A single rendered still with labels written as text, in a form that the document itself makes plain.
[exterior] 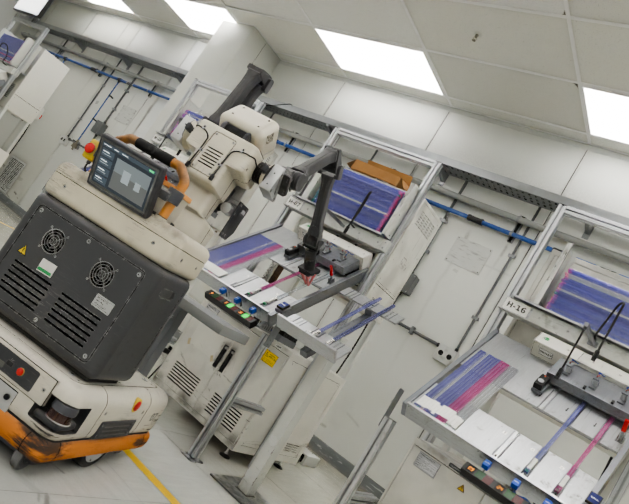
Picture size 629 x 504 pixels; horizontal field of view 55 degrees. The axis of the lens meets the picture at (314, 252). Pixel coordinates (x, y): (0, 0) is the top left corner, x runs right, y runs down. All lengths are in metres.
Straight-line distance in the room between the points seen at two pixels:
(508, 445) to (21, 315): 1.70
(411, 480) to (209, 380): 1.20
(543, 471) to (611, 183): 2.85
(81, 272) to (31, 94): 5.16
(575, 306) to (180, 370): 2.02
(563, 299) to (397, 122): 3.08
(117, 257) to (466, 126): 3.83
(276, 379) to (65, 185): 1.47
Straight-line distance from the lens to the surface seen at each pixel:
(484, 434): 2.38
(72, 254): 2.02
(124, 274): 1.91
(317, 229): 2.86
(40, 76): 7.05
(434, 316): 4.60
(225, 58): 6.39
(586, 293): 2.85
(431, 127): 5.38
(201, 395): 3.29
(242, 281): 3.04
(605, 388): 2.68
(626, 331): 2.79
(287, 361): 3.04
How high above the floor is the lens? 0.78
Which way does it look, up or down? 6 degrees up
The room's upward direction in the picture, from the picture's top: 32 degrees clockwise
